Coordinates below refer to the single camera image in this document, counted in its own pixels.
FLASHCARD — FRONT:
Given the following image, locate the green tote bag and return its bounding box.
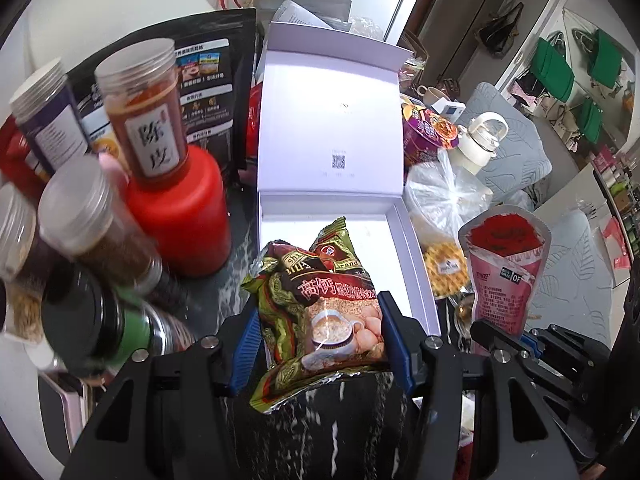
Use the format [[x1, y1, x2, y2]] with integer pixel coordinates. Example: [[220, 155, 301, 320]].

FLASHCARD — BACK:
[[596, 29, 632, 92], [579, 99, 604, 144], [530, 36, 577, 104]]

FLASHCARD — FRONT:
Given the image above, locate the cream water kettle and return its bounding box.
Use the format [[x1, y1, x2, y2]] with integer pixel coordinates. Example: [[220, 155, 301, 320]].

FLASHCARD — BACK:
[[456, 112, 509, 169]]

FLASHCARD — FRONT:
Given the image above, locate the grey chair cushion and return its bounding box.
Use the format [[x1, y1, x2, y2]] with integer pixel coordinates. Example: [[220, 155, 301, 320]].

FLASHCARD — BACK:
[[520, 209, 617, 347]]

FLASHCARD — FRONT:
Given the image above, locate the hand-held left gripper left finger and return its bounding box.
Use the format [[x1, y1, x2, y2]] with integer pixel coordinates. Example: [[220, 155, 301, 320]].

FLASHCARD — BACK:
[[60, 305, 261, 480]]

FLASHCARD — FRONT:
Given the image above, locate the shelf of bottles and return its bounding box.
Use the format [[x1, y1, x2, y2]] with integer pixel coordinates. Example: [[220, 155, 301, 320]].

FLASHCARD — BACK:
[[592, 144, 640, 261]]

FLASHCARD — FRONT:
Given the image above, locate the black pink phone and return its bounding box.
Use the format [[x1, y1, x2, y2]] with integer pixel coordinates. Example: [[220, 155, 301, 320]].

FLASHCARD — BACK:
[[37, 369, 102, 462]]

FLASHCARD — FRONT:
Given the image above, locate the white lidded gift box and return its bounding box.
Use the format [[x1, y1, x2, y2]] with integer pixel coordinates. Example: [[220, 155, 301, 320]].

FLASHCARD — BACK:
[[256, 21, 442, 341]]

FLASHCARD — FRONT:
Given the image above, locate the clear tied plastic bag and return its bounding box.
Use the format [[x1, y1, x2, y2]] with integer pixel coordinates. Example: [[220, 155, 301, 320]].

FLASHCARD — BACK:
[[404, 149, 495, 247]]

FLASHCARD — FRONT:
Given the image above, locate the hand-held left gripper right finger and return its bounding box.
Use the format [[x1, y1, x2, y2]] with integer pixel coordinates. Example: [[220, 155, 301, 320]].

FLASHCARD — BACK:
[[377, 290, 566, 480]]

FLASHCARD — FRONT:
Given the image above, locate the red plastic canister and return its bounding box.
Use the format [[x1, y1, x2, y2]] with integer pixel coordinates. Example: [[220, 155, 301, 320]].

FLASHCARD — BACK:
[[124, 144, 234, 279]]

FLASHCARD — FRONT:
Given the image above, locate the grey cushioned chair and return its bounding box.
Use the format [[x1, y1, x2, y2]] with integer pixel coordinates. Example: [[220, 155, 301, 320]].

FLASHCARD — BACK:
[[456, 81, 554, 207]]

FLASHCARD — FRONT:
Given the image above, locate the clear jar with brown contents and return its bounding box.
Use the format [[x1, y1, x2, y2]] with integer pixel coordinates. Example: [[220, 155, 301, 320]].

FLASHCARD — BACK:
[[37, 157, 165, 297]]

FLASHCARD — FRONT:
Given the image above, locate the white mug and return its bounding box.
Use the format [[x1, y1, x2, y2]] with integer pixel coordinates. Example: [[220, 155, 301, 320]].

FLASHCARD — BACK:
[[416, 85, 449, 107]]

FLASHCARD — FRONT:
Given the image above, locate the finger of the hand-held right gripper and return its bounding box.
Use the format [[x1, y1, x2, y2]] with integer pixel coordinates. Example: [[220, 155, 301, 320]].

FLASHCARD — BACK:
[[470, 320, 532, 361], [524, 324, 613, 407]]

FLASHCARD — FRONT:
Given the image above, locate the pink pouch with red top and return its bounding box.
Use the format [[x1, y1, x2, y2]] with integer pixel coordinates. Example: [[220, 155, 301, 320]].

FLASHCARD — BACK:
[[457, 203, 552, 337]]

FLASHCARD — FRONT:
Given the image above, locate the black printed stand-up pouch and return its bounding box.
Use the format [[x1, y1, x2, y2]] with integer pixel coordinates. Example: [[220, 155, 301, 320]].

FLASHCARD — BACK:
[[67, 7, 257, 172]]

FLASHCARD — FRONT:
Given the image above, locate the pink plastic item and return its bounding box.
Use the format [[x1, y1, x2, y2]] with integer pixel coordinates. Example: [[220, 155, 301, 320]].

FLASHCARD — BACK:
[[601, 216, 632, 272]]

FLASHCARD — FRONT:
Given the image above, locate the clear jar with orange contents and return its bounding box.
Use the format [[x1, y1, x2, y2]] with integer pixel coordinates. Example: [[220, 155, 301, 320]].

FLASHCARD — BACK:
[[142, 304, 199, 359]]

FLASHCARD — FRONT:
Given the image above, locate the green red cereal sachet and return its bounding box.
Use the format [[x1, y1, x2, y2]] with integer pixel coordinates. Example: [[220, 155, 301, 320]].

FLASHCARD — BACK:
[[241, 216, 401, 414]]

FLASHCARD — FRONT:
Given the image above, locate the grey paper bag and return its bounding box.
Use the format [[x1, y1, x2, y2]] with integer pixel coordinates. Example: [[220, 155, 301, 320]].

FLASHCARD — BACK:
[[254, 0, 354, 28]]

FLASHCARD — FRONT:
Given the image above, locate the yellow waffle snack packet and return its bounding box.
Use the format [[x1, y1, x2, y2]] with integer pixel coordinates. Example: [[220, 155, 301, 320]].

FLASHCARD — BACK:
[[421, 239, 472, 300]]

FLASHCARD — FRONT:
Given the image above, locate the red packet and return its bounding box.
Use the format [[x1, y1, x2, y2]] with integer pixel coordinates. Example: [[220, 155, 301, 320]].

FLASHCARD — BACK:
[[0, 114, 47, 202]]

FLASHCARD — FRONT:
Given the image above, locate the small white digital clock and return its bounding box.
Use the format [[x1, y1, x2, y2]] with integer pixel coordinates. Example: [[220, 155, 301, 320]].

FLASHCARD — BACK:
[[431, 100, 467, 119]]

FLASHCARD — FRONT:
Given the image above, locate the purple instant noodle bowl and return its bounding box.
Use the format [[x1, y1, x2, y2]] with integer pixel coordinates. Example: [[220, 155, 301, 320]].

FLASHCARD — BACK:
[[401, 102, 461, 167]]

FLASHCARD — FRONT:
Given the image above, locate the purple label jar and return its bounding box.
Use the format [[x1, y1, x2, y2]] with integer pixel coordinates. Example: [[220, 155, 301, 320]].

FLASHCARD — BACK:
[[9, 58, 92, 184]]

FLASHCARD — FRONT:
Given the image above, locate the green label jar black lid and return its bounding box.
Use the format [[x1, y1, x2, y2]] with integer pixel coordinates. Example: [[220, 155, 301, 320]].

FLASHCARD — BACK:
[[42, 269, 153, 377]]

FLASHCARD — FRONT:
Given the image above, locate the clear jar with dark contents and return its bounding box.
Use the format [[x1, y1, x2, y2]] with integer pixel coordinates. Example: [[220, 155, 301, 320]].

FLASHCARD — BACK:
[[0, 182, 57, 282]]

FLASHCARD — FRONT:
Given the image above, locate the jar of oats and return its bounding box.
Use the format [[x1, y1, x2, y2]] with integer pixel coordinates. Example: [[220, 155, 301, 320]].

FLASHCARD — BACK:
[[0, 280, 47, 343]]

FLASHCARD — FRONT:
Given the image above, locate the clear jar with white label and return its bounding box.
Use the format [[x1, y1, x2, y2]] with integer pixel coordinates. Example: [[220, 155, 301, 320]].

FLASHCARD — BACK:
[[94, 38, 191, 182]]

